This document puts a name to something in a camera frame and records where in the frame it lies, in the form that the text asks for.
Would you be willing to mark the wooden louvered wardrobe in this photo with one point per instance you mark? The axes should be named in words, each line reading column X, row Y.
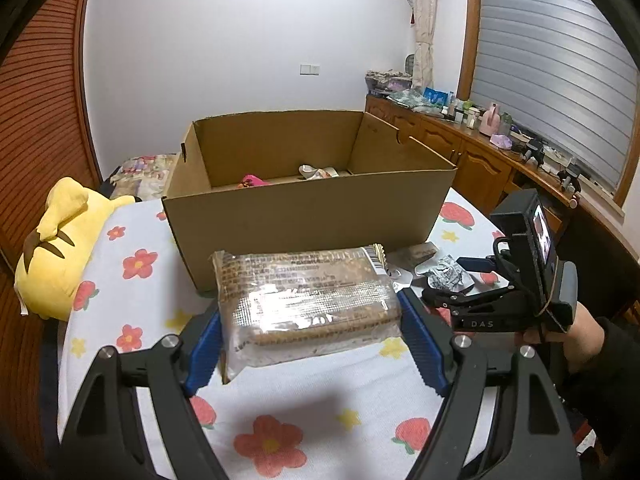
column 40, row 110

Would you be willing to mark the grey window blind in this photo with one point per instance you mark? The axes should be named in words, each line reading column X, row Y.
column 550, row 60

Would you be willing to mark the blue carton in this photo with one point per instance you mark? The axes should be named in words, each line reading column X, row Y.
column 435, row 96

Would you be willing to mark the strawberry printed blanket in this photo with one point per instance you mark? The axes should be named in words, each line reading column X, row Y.
column 310, row 400

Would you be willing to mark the person's right forearm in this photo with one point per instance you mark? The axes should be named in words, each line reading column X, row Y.
column 615, row 385

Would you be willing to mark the small grey fan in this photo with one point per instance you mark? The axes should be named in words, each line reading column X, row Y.
column 410, row 67

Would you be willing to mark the silver packet with brown print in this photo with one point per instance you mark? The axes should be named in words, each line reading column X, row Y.
column 415, row 252

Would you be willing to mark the person's right hand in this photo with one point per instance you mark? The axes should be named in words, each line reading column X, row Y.
column 582, row 335

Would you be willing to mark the small purple pouch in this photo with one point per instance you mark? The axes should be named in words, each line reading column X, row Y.
column 501, row 141

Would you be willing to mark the wooden window frame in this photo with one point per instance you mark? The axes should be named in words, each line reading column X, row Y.
column 472, row 35

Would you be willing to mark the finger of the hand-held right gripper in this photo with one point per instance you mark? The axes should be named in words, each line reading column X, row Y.
column 475, row 263
column 450, row 296

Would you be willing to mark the white wall switch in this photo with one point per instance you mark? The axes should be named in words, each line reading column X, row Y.
column 310, row 69

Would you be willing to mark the black camera gadget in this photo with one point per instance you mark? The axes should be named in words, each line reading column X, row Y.
column 534, row 151

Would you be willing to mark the silver packet with white end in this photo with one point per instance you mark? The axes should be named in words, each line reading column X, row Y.
column 317, row 172

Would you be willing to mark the green patterned cloth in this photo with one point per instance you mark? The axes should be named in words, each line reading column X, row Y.
column 410, row 99

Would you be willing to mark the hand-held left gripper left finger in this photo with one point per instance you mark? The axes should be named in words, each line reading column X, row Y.
column 202, row 355

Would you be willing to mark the pile of folded cloths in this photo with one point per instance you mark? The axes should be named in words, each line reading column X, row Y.
column 387, row 81

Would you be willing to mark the floral quilt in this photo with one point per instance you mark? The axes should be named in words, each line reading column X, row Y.
column 145, row 170

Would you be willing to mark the wooden sideboard cabinet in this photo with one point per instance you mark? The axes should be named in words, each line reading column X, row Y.
column 475, row 160

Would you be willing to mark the pink snack packet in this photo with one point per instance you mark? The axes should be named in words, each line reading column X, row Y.
column 252, row 180

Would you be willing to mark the yellow plush toy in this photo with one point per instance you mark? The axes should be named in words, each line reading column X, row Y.
column 55, row 250

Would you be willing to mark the green bottle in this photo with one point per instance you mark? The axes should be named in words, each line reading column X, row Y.
column 506, row 124

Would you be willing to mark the cluster of toiletry bottles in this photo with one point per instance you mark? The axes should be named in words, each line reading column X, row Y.
column 460, row 110

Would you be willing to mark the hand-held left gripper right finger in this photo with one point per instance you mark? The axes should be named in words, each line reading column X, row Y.
column 422, row 350

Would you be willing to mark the cream patterned curtain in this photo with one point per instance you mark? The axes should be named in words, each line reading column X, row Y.
column 425, row 20

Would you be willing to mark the brown cardboard box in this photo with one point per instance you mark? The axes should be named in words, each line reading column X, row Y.
column 300, row 220

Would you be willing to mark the silver packet with orange end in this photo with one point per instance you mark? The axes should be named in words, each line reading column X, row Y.
column 445, row 272

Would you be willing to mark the brown biscuit packet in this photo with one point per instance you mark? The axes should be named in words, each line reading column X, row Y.
column 300, row 310

